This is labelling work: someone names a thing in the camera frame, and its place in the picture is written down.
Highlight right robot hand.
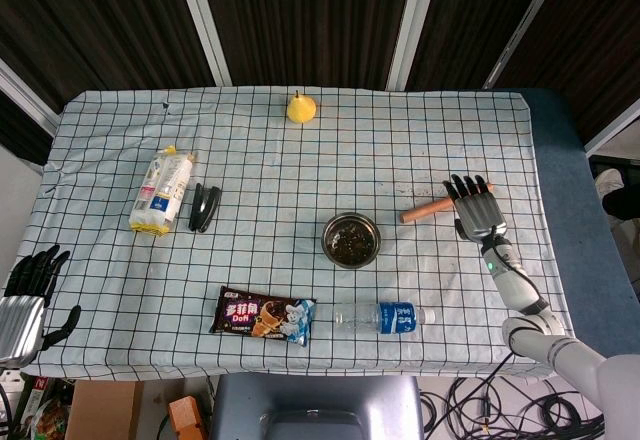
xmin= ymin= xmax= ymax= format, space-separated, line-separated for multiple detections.
xmin=445 ymin=173 xmax=509 ymax=242

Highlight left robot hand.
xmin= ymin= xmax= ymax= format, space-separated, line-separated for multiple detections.
xmin=0 ymin=244 xmax=82 ymax=367

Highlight wooden stick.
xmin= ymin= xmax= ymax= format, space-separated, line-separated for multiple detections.
xmin=399 ymin=183 xmax=496 ymax=224

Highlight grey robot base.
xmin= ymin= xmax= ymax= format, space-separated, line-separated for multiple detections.
xmin=208 ymin=372 xmax=426 ymax=440

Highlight metal bowl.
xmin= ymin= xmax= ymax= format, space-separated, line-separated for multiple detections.
xmin=321 ymin=212 xmax=382 ymax=271

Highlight cardboard box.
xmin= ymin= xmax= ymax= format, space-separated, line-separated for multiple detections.
xmin=64 ymin=380 xmax=145 ymax=440

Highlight white shoe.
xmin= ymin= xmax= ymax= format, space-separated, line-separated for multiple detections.
xmin=595 ymin=168 xmax=625 ymax=196

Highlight clear water bottle blue label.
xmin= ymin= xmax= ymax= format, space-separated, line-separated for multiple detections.
xmin=332 ymin=301 xmax=437 ymax=336

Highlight white yellow snack bag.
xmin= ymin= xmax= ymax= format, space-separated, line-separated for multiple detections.
xmin=128 ymin=143 xmax=196 ymax=238

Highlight checkered tablecloth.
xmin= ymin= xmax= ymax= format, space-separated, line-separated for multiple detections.
xmin=18 ymin=84 xmax=581 ymax=384

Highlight orange box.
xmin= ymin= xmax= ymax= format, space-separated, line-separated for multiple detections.
xmin=166 ymin=395 xmax=207 ymax=440

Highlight yellow pear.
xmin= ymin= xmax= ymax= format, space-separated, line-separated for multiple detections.
xmin=286 ymin=89 xmax=318 ymax=125

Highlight black stapler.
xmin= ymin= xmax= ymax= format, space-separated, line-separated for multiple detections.
xmin=187 ymin=182 xmax=223 ymax=234

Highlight brown Dofi snack bag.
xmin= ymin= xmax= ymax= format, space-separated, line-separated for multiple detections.
xmin=208 ymin=285 xmax=318 ymax=348

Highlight black floor cables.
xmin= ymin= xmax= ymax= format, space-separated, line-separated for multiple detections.
xmin=418 ymin=352 xmax=606 ymax=440

